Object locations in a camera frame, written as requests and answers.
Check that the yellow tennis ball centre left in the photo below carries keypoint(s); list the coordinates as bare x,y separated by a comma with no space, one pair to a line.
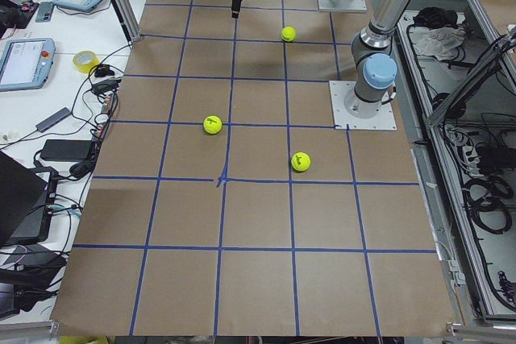
212,124

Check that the yellow tennis ball far left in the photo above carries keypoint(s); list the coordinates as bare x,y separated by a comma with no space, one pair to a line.
300,161

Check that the teach pendant near left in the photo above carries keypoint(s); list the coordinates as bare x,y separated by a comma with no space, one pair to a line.
26,63

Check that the black laptop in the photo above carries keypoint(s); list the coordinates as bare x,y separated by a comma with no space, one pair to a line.
26,198

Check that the white crumpled cloth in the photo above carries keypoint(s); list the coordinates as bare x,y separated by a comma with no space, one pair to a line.
441,43

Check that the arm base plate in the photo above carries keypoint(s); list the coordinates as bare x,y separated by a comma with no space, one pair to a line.
346,6
350,113

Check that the yellow tennis ball base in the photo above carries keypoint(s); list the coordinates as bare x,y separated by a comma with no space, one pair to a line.
288,34

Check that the black power adapter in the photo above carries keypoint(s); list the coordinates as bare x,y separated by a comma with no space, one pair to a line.
66,150

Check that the grey usb hub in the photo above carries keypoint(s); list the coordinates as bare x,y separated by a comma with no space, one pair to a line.
53,119

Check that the yellow tape roll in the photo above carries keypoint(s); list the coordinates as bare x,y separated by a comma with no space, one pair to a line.
85,61

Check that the yellow tennis ball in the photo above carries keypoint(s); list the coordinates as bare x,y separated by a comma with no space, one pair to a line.
300,161
212,124

